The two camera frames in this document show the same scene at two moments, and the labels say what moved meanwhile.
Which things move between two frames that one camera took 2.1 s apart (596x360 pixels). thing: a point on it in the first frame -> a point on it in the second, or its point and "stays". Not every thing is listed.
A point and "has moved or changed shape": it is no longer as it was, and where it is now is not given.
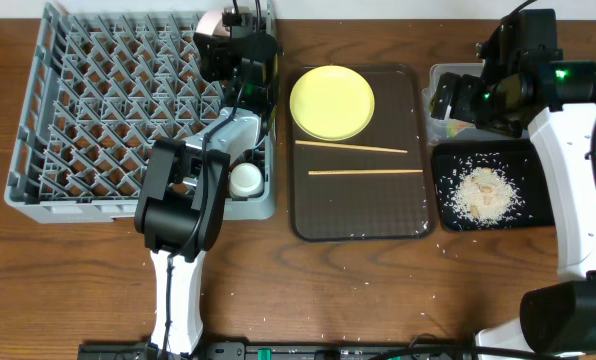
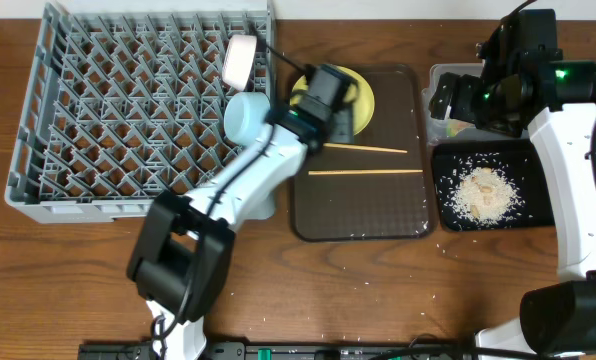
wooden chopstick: [303, 142] stays
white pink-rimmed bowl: [211, 23] has moved or changed shape
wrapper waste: [455, 126] stays
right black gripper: [465, 86] stays
